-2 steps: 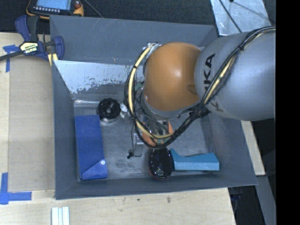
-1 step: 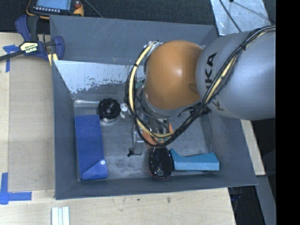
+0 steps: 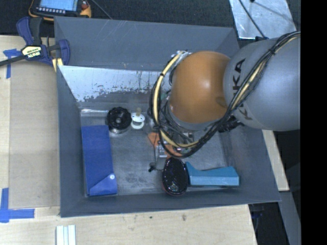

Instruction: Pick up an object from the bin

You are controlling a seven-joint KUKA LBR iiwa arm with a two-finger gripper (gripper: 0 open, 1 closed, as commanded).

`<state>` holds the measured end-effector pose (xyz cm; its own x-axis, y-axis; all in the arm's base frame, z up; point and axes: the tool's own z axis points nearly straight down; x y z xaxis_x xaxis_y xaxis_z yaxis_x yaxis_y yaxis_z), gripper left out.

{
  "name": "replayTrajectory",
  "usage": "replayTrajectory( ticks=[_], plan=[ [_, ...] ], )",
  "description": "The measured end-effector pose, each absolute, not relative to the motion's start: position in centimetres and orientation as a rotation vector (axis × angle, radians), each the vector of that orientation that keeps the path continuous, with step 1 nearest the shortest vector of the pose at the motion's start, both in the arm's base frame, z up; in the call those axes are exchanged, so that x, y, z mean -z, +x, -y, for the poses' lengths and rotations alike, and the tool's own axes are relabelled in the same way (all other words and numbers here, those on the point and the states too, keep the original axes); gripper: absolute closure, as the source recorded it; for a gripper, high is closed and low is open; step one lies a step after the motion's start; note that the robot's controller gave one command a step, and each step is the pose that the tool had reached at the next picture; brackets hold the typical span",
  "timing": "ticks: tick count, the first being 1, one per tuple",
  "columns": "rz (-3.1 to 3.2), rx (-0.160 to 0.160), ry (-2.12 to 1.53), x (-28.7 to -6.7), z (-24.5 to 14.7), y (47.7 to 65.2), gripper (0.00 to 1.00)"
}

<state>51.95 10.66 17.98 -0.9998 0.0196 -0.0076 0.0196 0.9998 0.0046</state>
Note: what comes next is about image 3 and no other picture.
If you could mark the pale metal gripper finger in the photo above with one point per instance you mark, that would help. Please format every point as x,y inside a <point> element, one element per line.
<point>161,152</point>

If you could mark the orange round thing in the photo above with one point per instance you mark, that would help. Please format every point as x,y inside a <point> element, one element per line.
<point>152,139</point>

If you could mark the black oval brush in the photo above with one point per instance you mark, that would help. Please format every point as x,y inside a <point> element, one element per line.
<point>175,176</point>

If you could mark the grey metal bin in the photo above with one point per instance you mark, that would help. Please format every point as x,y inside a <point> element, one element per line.
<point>132,162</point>

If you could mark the white pacifier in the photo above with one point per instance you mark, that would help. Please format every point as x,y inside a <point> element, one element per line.
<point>138,121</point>

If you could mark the teal wedge block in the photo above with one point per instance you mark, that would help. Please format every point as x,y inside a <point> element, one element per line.
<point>214,179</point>

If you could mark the black round ribbed cap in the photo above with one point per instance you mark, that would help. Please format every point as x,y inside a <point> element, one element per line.
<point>118,120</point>

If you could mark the blue flat pouch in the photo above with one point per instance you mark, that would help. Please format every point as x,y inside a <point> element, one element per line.
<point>98,159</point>

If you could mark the pale wood board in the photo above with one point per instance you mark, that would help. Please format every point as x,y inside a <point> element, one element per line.
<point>33,136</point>

